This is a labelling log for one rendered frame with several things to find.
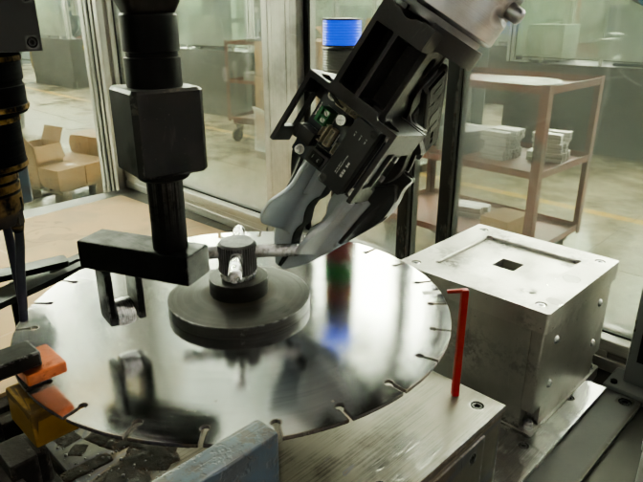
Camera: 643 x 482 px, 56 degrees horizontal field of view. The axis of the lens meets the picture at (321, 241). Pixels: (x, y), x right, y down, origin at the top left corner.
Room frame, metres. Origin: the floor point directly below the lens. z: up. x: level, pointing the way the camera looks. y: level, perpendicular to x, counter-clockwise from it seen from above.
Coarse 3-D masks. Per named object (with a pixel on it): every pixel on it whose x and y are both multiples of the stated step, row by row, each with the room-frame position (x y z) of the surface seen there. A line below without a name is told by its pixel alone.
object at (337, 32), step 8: (328, 24) 0.70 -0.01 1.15; (336, 24) 0.70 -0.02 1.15; (344, 24) 0.70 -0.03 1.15; (352, 24) 0.70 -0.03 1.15; (360, 24) 0.71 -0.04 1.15; (328, 32) 0.70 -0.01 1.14; (336, 32) 0.70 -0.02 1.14; (344, 32) 0.70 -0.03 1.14; (352, 32) 0.70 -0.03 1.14; (360, 32) 0.71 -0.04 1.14; (328, 40) 0.70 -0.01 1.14; (336, 40) 0.70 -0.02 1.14; (344, 40) 0.70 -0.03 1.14; (352, 40) 0.70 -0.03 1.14
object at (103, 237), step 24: (168, 192) 0.35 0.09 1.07; (168, 216) 0.35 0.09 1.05; (96, 240) 0.37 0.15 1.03; (120, 240) 0.37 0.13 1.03; (144, 240) 0.37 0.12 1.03; (168, 240) 0.35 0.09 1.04; (96, 264) 0.36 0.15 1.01; (120, 264) 0.36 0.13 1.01; (144, 264) 0.35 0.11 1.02; (168, 264) 0.34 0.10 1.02; (192, 264) 0.34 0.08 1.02; (144, 312) 0.37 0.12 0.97
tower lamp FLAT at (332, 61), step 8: (328, 48) 0.71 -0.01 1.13; (336, 48) 0.71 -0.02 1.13; (344, 48) 0.71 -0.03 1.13; (352, 48) 0.71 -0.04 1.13; (328, 56) 0.70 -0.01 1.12; (336, 56) 0.70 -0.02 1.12; (344, 56) 0.70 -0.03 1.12; (328, 64) 0.70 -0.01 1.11; (336, 64) 0.70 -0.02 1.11; (328, 72) 0.70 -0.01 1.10; (336, 72) 0.70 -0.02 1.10
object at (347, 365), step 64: (384, 256) 0.52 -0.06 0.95; (64, 320) 0.40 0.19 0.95; (320, 320) 0.40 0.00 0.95; (384, 320) 0.40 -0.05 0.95; (448, 320) 0.40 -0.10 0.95; (64, 384) 0.32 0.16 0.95; (128, 384) 0.32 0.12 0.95; (192, 384) 0.32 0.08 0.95; (256, 384) 0.32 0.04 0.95; (320, 384) 0.32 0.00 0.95; (384, 384) 0.32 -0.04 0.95
